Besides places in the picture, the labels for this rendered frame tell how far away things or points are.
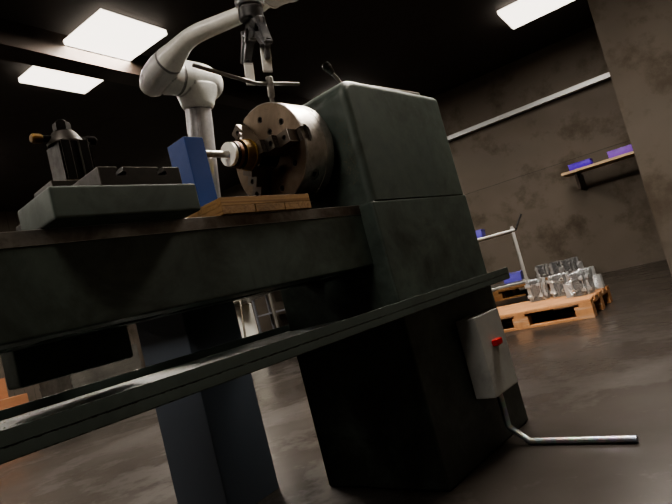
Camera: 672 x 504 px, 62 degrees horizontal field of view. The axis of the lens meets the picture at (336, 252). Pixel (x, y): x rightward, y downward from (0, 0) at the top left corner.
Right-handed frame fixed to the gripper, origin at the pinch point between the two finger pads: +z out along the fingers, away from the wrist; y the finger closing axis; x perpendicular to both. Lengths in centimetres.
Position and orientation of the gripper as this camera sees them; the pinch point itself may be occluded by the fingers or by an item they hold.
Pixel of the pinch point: (258, 75)
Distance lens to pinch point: 178.2
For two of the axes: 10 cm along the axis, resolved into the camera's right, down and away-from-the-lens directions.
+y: 5.0, -0.2, -8.7
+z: 1.2, 9.9, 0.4
